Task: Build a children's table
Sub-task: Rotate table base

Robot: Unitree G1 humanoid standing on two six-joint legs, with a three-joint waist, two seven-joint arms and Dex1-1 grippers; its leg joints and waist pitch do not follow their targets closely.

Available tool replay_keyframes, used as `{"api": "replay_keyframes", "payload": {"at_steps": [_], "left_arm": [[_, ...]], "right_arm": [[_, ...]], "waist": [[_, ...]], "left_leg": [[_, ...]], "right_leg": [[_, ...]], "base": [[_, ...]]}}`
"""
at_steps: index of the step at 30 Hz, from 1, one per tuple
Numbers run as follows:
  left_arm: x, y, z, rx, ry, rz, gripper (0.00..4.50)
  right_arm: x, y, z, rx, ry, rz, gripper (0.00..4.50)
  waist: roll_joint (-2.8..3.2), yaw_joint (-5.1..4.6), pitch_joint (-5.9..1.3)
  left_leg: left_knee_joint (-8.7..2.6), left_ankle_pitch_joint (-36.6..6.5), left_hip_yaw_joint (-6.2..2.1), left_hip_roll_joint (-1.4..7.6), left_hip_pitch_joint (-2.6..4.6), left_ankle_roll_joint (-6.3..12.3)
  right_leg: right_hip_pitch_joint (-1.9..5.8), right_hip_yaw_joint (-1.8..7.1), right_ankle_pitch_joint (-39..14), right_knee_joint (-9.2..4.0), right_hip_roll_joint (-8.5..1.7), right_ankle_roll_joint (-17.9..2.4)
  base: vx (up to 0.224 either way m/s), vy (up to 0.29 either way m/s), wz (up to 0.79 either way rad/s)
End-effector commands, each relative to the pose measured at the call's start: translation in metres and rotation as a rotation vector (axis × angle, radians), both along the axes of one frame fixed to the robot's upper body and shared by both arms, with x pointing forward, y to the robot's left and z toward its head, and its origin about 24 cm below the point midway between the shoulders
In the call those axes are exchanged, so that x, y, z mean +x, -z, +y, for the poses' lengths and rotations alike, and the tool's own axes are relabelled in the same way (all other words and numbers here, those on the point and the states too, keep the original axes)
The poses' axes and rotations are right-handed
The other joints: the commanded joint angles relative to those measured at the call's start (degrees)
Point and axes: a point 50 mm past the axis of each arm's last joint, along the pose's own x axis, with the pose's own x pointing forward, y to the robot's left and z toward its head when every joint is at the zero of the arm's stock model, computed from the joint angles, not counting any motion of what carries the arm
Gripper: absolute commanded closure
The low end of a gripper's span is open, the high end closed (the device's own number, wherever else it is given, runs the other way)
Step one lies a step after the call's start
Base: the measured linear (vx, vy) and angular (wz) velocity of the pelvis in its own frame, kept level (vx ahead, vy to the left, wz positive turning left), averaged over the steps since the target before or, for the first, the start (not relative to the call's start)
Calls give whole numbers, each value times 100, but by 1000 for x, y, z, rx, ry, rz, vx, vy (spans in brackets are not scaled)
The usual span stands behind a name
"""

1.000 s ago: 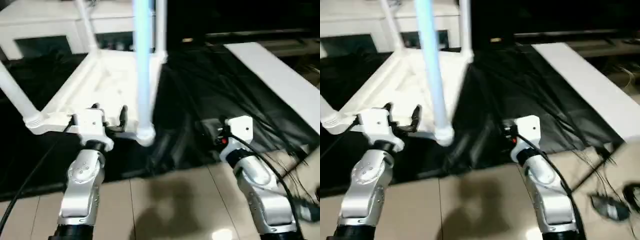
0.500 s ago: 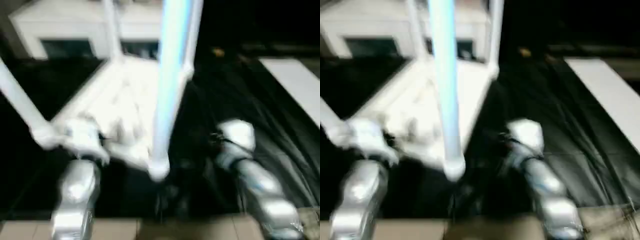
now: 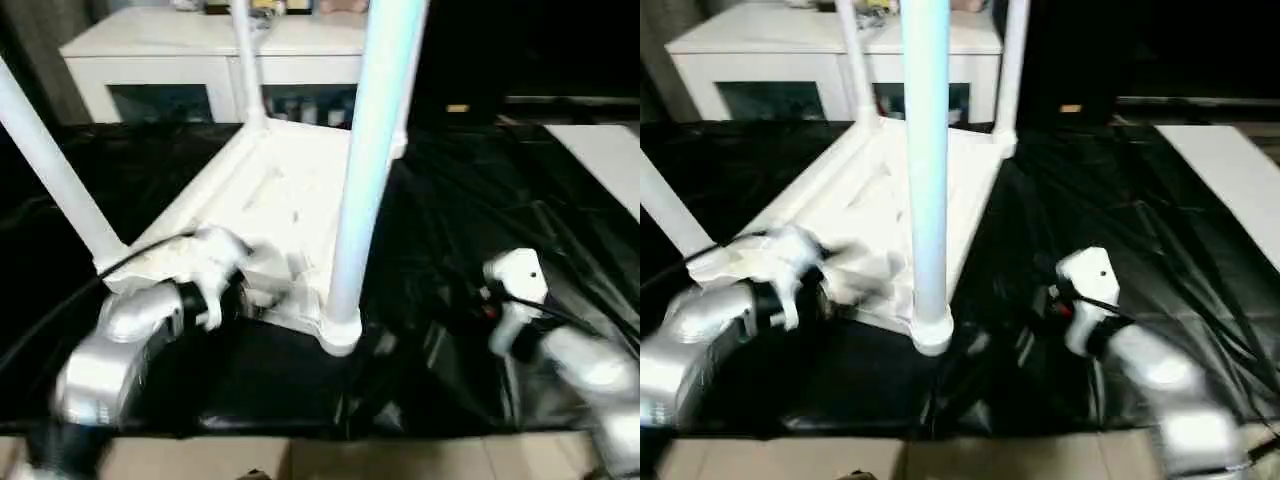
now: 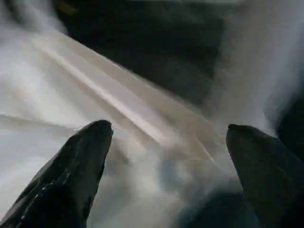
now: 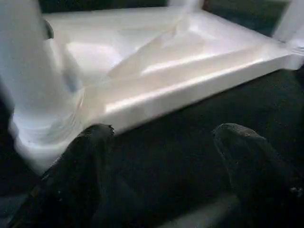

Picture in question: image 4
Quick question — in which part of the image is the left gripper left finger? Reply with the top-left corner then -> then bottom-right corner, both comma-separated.
0,120 -> 113,228

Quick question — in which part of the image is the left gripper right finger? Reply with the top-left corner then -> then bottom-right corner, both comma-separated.
226,123 -> 304,228

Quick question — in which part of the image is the white plastic table top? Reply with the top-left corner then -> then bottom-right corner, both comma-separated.
0,29 -> 240,228

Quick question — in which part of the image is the black table mat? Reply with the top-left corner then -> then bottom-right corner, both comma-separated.
53,0 -> 228,102

